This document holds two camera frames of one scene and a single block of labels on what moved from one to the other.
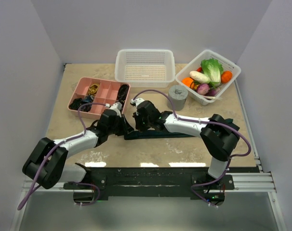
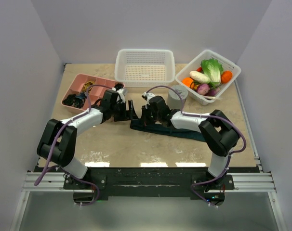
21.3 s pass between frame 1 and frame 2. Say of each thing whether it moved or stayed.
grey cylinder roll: stayed
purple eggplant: stayed
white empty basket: stayed
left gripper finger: moved
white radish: stayed
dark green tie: moved
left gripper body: moved
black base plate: stayed
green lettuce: stayed
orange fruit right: stayed
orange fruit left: stayed
